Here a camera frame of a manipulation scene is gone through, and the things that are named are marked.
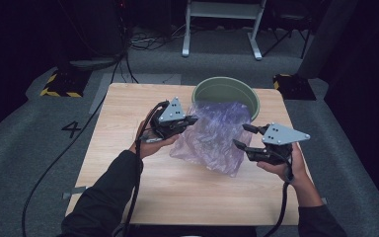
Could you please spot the white metal stand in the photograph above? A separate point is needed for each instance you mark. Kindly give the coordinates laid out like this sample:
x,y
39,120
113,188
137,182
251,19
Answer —
x,y
223,10

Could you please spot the purple plastic bag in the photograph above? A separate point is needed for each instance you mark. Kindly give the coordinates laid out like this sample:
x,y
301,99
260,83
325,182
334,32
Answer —
x,y
210,141

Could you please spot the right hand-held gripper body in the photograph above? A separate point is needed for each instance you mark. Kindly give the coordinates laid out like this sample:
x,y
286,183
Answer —
x,y
283,135

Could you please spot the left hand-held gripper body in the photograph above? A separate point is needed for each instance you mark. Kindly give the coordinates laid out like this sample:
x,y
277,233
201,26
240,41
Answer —
x,y
172,112

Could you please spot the yellow-black striped floor base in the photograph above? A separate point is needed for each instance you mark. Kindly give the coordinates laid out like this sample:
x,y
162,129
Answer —
x,y
65,84
294,87

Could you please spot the person's left hand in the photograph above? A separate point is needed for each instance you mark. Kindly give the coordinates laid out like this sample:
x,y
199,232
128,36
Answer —
x,y
148,146

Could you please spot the black folding stand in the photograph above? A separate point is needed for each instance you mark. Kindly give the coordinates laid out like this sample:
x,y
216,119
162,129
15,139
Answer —
x,y
289,33

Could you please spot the green ribbed plastic bin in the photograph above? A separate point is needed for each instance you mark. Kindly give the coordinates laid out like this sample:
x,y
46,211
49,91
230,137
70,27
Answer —
x,y
223,90

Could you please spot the grey tape strip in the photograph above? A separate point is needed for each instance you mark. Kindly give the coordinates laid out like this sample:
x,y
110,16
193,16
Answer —
x,y
77,191
324,200

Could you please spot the grey pillar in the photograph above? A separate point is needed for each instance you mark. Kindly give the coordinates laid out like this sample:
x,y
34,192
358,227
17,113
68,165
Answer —
x,y
325,36

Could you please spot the person's right hand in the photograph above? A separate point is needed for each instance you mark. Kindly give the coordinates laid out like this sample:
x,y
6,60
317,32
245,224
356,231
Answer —
x,y
296,171

